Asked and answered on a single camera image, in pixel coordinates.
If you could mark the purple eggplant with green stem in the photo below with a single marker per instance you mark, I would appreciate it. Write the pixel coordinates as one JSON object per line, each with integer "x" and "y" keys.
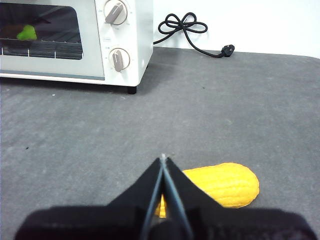
{"x": 27, "y": 33}

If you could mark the yellow corn cob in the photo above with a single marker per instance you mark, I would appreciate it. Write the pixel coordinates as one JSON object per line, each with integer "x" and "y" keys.
{"x": 230, "y": 185}

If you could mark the beige oven knob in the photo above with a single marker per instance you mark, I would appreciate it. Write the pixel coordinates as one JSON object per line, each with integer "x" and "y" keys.
{"x": 119, "y": 60}
{"x": 116, "y": 12}

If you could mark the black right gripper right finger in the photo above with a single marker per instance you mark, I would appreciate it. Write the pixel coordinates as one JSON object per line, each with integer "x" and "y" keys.
{"x": 237, "y": 225}

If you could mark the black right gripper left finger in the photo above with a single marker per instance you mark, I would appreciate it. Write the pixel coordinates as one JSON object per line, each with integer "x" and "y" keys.
{"x": 100, "y": 222}

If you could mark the white Toshiba toaster oven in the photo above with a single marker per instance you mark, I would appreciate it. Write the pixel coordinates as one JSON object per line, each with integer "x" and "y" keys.
{"x": 142, "y": 37}

